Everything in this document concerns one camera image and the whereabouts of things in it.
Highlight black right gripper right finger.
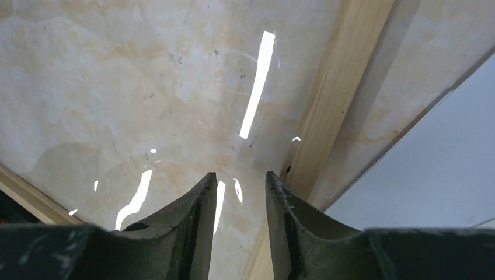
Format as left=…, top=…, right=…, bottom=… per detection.
left=265, top=171, right=494, bottom=279

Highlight white paper sheet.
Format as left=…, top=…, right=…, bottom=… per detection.
left=326, top=57, right=494, bottom=230

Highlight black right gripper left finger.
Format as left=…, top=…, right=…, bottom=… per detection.
left=1, top=172, right=217, bottom=279

